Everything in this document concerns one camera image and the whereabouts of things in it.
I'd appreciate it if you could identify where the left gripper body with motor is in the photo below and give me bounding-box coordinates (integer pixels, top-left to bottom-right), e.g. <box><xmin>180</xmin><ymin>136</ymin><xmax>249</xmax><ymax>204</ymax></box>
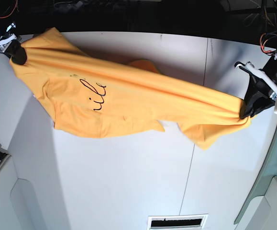
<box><xmin>234</xmin><ymin>54</ymin><xmax>277</xmax><ymax>98</ymax></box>

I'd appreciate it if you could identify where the yellow t-shirt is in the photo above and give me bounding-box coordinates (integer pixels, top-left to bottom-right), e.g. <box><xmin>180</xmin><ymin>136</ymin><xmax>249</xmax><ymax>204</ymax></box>
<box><xmin>10</xmin><ymin>28</ymin><xmax>251</xmax><ymax>150</ymax></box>

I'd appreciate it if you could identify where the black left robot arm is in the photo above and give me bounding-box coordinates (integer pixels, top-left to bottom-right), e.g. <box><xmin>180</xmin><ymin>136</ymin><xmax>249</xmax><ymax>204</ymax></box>
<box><xmin>234</xmin><ymin>0</ymin><xmax>277</xmax><ymax>119</ymax></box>

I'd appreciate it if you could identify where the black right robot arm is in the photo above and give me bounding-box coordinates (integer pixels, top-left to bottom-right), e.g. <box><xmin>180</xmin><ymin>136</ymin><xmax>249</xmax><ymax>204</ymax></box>
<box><xmin>0</xmin><ymin>0</ymin><xmax>27</xmax><ymax>65</ymax></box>

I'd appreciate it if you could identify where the white cabinet panel right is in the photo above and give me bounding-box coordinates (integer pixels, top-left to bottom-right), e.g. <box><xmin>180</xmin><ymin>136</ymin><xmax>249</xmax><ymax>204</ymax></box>
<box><xmin>236</xmin><ymin>177</ymin><xmax>277</xmax><ymax>230</ymax></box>

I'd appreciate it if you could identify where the white cabinet panel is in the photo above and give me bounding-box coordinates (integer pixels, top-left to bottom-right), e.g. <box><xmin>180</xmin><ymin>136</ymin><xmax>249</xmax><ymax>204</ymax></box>
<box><xmin>236</xmin><ymin>177</ymin><xmax>277</xmax><ymax>230</ymax></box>
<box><xmin>0</xmin><ymin>155</ymin><xmax>74</xmax><ymax>230</ymax></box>

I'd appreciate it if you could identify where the white floor vent grille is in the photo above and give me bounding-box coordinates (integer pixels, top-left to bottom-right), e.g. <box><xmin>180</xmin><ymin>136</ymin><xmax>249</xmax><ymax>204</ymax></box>
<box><xmin>147</xmin><ymin>214</ymin><xmax>209</xmax><ymax>230</ymax></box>

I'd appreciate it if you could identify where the white cabinet panel left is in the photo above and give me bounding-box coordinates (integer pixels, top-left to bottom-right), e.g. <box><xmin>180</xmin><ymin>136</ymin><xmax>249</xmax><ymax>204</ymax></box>
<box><xmin>0</xmin><ymin>155</ymin><xmax>74</xmax><ymax>230</ymax></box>

